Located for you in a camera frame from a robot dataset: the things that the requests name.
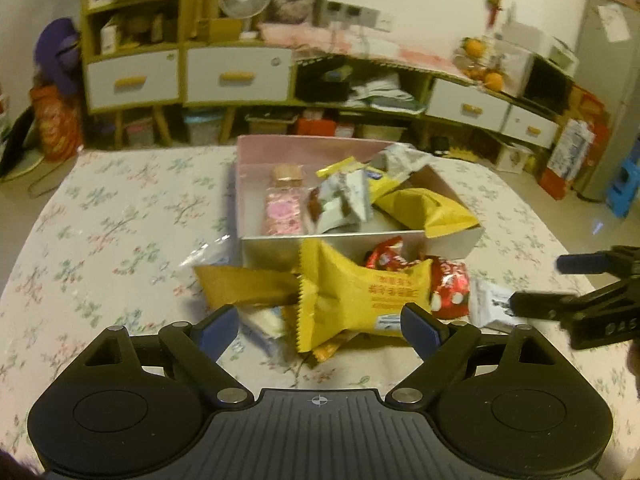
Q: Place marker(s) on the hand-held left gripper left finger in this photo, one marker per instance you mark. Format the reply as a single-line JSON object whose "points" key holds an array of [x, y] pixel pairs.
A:
{"points": [[220, 330]]}

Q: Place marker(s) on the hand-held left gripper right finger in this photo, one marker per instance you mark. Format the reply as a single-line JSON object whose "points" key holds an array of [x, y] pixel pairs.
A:
{"points": [[420, 327]]}

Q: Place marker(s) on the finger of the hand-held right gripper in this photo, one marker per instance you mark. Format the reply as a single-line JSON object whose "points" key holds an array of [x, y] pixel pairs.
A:
{"points": [[580, 263], [540, 305]]}

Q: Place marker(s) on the red white-dotted snack packet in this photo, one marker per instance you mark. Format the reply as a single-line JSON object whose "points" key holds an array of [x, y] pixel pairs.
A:
{"points": [[450, 290]]}

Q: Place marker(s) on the gold bar packet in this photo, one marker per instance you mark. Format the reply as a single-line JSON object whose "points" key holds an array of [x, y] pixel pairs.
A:
{"points": [[240, 285]]}

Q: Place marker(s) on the white packet with black print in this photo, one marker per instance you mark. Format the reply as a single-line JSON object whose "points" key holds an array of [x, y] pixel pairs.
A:
{"points": [[487, 305]]}

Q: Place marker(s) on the clear plastic packet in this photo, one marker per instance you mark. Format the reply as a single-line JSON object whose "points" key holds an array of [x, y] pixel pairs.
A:
{"points": [[210, 252]]}

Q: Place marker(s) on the small red snack packet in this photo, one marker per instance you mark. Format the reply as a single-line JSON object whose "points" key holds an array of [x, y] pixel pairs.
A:
{"points": [[385, 257]]}

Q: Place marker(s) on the large yellow snack packet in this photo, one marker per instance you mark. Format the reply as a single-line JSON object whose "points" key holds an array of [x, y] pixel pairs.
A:
{"points": [[350, 290]]}

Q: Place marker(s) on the pink cardboard box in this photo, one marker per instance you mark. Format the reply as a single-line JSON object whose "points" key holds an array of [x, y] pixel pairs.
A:
{"points": [[270, 255]]}

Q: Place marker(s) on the plain yellow snack packet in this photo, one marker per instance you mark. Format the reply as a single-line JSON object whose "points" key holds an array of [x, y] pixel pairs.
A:
{"points": [[425, 210]]}

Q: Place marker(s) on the pink nougat packet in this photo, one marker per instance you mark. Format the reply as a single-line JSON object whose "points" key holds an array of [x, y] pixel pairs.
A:
{"points": [[285, 212]]}

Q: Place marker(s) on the white grey snack packet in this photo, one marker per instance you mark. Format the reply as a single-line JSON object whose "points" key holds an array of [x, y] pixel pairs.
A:
{"points": [[345, 200]]}

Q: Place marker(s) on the yellow packet with blue label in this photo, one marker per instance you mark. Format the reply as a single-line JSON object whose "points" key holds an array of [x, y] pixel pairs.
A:
{"points": [[385, 182]]}

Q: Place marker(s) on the clear wafer packet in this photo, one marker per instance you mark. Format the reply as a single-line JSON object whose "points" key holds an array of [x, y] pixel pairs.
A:
{"points": [[289, 175]]}

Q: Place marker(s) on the blue plastic stool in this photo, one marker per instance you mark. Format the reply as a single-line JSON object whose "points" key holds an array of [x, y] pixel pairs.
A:
{"points": [[625, 190]]}

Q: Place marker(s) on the white printed carton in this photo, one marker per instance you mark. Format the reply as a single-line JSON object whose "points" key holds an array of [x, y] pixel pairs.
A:
{"points": [[514, 157]]}

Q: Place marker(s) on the grey fridge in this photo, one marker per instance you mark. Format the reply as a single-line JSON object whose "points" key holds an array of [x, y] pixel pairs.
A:
{"points": [[610, 100]]}

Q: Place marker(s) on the microwave oven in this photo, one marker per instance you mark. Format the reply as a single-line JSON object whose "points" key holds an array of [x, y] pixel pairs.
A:
{"points": [[547, 85]]}

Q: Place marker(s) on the clear plastic bin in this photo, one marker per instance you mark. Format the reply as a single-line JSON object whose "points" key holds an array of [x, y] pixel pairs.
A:
{"points": [[272, 125], [202, 130]]}

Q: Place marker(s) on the orange fruit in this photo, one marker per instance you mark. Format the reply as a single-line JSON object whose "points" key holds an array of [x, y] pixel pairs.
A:
{"points": [[492, 81], [474, 48]]}

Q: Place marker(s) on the low yellow-framed cabinet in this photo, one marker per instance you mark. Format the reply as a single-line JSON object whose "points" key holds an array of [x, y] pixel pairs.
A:
{"points": [[425, 110]]}

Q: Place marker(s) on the red box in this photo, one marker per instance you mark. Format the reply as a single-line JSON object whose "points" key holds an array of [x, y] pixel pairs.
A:
{"points": [[316, 126]]}

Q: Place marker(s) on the pile of papers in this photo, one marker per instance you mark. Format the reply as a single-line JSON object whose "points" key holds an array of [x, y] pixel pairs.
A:
{"points": [[390, 95]]}

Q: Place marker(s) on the black box on shelf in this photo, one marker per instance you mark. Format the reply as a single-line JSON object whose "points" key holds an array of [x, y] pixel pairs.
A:
{"points": [[322, 85]]}

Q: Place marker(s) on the orange printed bag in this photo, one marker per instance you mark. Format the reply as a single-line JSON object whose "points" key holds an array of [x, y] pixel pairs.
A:
{"points": [[55, 125]]}

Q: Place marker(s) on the dark flat panel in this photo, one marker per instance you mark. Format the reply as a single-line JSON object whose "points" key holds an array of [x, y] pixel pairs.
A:
{"points": [[17, 145]]}

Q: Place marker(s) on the pink cloth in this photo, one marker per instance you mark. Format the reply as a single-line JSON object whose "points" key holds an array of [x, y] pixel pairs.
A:
{"points": [[360, 47]]}

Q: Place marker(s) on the tall yellow-framed cabinet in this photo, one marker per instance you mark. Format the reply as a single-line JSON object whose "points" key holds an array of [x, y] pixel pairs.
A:
{"points": [[182, 25]]}

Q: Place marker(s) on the purple plush toy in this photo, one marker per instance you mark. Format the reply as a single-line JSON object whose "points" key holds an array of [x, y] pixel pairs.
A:
{"points": [[57, 55]]}

